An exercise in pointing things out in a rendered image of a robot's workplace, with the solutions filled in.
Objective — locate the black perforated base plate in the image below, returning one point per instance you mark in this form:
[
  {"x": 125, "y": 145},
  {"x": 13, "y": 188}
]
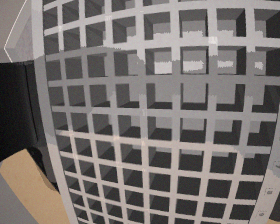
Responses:
[{"x": 37, "y": 157}]

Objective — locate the grey well plate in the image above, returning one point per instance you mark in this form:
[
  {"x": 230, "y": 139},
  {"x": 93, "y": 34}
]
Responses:
[{"x": 162, "y": 114}]

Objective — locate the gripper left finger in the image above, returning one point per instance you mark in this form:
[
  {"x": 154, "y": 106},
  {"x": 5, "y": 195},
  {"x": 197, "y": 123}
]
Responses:
[{"x": 21, "y": 123}]

